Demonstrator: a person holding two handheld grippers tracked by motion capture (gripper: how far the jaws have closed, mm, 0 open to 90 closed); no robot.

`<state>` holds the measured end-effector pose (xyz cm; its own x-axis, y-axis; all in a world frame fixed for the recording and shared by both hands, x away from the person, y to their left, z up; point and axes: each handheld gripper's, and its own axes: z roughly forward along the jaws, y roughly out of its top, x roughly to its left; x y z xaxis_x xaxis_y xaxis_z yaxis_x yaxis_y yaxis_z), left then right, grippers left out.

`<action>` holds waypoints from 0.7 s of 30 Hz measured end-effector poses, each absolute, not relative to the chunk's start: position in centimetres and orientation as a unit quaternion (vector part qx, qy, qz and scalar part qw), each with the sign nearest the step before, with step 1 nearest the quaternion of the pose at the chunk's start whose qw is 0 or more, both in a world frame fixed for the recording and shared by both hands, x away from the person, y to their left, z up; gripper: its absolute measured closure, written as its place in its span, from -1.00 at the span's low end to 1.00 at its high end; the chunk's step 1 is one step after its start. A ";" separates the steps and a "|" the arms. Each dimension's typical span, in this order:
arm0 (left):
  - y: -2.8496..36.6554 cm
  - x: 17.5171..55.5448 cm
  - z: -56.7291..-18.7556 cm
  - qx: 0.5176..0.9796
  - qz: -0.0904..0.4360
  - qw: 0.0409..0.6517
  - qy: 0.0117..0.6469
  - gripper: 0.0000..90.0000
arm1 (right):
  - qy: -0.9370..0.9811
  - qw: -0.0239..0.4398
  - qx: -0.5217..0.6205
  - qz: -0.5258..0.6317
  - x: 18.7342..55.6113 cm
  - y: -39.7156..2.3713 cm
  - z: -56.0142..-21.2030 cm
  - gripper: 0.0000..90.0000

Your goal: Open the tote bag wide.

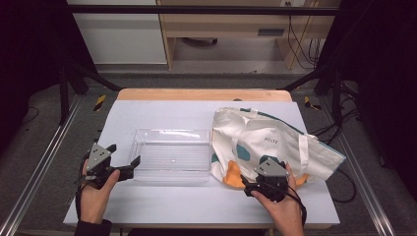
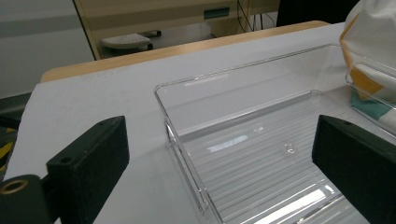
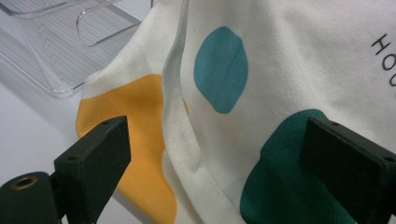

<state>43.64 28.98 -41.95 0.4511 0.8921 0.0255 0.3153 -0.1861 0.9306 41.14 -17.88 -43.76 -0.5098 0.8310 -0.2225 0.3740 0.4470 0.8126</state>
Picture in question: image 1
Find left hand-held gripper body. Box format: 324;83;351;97
79;142;122;191

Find white cabinet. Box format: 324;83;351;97
66;0;168;65

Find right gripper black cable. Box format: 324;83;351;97
284;182;309;228

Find bundle of black floor cables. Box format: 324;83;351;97
308;82;362;146

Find black floor cable loop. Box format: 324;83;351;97
330;168;357;204

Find hanging black desk cables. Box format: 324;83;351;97
286;1;324;71

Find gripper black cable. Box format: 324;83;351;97
74;152;91;221
284;182;309;228

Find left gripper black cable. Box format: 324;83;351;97
74;152;91;221

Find yellow black tape strip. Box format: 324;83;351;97
92;94;107;112
303;95;323;111

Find light wooden desk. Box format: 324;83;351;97
156;0;342;71

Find white canvas tote bag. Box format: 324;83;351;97
209;106;347;191

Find white table sheet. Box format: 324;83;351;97
63;99;341;227

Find dark curtain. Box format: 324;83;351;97
0;0;96;155
316;0;417;188

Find person's left hand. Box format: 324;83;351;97
79;159;121;225

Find dark object under desk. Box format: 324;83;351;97
180;36;218;47

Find black horizontal frame bar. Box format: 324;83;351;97
65;4;340;17

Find aluminium floor rail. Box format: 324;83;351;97
0;94;83;236
319;96;396;236

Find wooden table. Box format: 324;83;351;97
111;88;332;230

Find grey desk label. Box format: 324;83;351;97
257;28;285;37

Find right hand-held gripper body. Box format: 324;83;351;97
250;157;291;204

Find clear plastic container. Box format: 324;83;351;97
127;128;212;183

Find thin black floor cable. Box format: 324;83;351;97
21;105;40;126

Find person's right hand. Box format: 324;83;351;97
250;162;305;231

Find black frame stand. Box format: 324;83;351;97
58;62;123;126
279;63;345;127

